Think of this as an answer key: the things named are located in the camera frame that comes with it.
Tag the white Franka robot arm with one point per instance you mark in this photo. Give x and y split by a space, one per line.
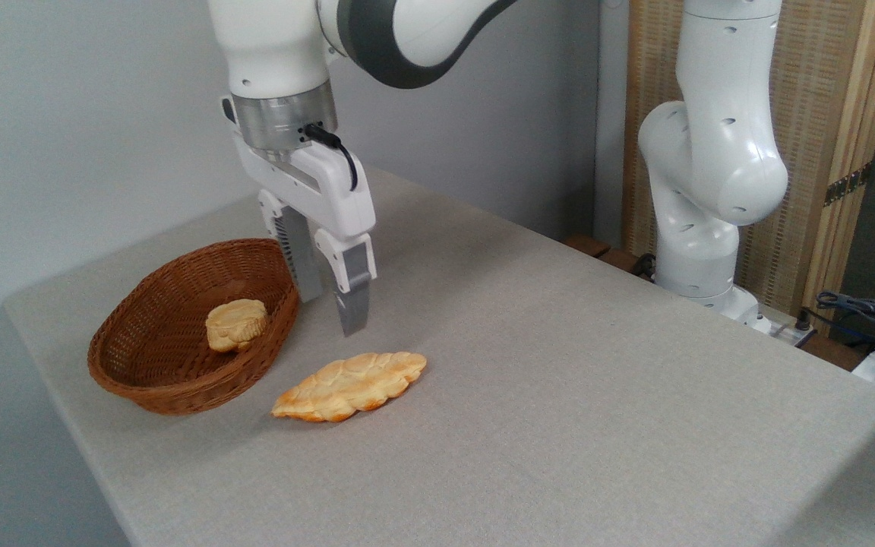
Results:
711 152

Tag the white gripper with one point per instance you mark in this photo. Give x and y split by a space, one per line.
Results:
323 194

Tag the metal screen hinge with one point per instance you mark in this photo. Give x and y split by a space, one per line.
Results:
848 184

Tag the small round bread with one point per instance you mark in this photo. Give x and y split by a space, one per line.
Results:
236 325

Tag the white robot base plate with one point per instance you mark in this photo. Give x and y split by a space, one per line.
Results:
783 328

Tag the long braided bread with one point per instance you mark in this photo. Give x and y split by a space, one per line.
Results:
350 386

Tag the wooden rattan folding screen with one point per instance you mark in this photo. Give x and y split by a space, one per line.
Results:
825 91

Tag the brown wicker basket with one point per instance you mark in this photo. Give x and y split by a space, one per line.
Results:
156 349

